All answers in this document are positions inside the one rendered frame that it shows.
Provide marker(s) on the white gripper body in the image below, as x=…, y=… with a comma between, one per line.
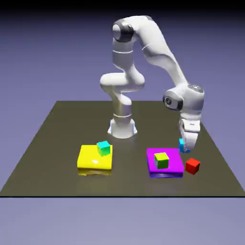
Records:
x=190, y=136

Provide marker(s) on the small blue cube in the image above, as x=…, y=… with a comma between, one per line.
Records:
x=181, y=144

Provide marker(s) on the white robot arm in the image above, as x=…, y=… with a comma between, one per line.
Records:
x=157, y=49

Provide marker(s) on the small red cube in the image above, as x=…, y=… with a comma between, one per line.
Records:
x=192, y=166

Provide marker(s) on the small lime green cube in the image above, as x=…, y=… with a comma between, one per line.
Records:
x=162, y=161

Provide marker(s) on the small teal green cube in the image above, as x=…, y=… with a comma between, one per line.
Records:
x=103, y=149

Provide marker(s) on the large magenta box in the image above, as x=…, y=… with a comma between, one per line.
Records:
x=174, y=160

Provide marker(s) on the large yellow box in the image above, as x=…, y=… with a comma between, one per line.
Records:
x=91, y=158

